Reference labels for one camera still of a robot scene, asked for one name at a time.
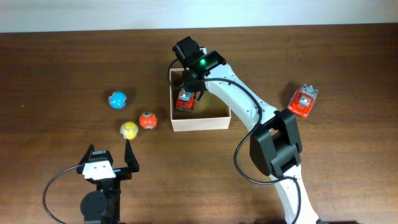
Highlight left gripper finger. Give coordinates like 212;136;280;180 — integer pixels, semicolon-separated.
124;139;139;172
79;144;95;165

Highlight blue toy ball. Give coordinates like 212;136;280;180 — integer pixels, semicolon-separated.
108;91;127;110

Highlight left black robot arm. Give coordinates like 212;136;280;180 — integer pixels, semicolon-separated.
76;139;139;224

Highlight red toy fire truck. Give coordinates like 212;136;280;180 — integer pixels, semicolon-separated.
287;84;318;118

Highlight red truck with yellow crane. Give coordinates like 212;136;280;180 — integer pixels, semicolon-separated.
175;89;196;112

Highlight yellow toy ball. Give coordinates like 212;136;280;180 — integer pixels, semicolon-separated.
120;121;139;140

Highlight pink cardboard box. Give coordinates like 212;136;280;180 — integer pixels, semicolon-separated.
169;87;231;132

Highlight right black cable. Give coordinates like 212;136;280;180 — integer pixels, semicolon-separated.
167;57;302;224

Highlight black cable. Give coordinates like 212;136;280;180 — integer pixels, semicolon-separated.
42;164;84;224
167;57;302;224

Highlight left black cable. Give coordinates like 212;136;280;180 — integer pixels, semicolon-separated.
42;164;84;224

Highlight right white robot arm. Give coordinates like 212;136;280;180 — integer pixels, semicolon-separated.
172;36;321;223

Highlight orange-red toy ball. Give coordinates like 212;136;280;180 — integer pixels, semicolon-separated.
139;112;158;129

